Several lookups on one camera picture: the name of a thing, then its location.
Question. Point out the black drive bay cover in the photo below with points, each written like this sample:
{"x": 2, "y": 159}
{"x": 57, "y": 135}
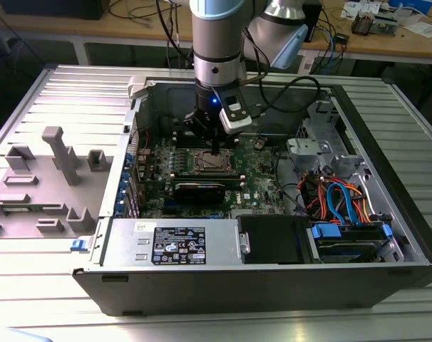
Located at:
{"x": 273, "y": 238}

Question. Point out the small black box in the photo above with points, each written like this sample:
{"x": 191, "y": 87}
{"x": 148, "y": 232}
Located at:
{"x": 342, "y": 38}

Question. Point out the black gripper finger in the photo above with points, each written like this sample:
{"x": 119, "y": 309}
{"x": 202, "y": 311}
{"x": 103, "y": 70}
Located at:
{"x": 213, "y": 146}
{"x": 217, "y": 146}

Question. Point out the small white label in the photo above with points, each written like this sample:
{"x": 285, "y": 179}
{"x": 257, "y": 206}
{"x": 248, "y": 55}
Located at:
{"x": 307, "y": 65}

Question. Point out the black graphics card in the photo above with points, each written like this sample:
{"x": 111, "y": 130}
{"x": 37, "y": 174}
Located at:
{"x": 198, "y": 194}

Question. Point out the large black box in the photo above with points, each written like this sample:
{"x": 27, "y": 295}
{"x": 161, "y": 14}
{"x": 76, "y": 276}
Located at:
{"x": 52, "y": 9}

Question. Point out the round coin battery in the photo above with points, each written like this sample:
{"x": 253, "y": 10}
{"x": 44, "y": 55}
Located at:
{"x": 259, "y": 144}

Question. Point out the silver metal bracket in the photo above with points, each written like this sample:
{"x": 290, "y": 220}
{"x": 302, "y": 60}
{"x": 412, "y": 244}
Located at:
{"x": 244, "y": 246}

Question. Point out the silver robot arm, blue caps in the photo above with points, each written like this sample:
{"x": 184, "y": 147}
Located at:
{"x": 216, "y": 39}

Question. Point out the hard disk in blue carrier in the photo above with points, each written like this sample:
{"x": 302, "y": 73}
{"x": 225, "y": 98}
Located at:
{"x": 344, "y": 246}

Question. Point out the green motherboard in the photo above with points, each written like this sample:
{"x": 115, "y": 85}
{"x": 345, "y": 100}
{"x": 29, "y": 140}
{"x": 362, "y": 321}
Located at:
{"x": 258, "y": 178}

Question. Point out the CPU socket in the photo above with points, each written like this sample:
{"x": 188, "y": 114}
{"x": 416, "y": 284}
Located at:
{"x": 195, "y": 162}

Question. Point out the silver metal drive cage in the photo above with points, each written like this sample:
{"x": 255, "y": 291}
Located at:
{"x": 305, "y": 153}

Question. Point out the grey parts rack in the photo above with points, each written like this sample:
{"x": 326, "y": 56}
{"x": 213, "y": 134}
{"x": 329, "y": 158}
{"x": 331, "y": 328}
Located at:
{"x": 41, "y": 192}

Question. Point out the black open PC case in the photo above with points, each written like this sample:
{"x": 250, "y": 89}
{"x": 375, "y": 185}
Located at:
{"x": 237, "y": 292}

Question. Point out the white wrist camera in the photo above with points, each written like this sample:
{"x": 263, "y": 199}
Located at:
{"x": 237, "y": 124}

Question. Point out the black RAM slot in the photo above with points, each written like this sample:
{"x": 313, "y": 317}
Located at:
{"x": 187, "y": 143}
{"x": 234, "y": 181}
{"x": 184, "y": 137}

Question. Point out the blue box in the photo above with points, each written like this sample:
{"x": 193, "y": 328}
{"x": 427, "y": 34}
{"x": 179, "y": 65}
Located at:
{"x": 412, "y": 4}

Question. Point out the white printed card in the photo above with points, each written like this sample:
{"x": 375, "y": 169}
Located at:
{"x": 358, "y": 9}

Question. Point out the black upright box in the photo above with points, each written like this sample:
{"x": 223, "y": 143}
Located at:
{"x": 314, "y": 21}

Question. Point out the silver CPU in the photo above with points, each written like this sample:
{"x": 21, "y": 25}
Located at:
{"x": 209, "y": 162}

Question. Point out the blue slot clip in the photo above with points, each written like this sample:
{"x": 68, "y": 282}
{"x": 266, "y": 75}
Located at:
{"x": 120, "y": 209}
{"x": 122, "y": 197}
{"x": 129, "y": 159}
{"x": 124, "y": 185}

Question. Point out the white paper sheet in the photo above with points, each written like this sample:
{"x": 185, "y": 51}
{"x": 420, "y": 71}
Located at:
{"x": 422, "y": 28}

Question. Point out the silver power supply with label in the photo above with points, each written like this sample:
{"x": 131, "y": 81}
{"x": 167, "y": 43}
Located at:
{"x": 123, "y": 246}

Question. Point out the brown heat sink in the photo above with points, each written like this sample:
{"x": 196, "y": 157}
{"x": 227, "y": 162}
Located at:
{"x": 362, "y": 25}

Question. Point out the wooden desk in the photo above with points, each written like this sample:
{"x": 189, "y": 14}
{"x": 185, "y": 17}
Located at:
{"x": 380, "y": 44}

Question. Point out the grey metal device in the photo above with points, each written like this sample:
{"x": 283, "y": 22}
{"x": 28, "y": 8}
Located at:
{"x": 383, "y": 25}

